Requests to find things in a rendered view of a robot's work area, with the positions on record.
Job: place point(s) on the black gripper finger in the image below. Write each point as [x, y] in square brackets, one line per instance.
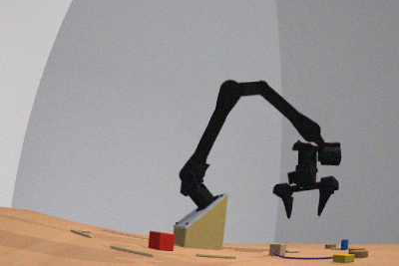
[287, 201]
[323, 198]

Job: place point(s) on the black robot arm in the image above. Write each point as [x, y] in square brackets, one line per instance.
[194, 170]

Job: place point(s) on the blue cylinder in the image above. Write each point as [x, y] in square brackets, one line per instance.
[344, 244]

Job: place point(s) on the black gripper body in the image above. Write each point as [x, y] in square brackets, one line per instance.
[329, 181]

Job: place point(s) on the red cube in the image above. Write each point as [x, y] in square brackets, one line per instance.
[161, 241]

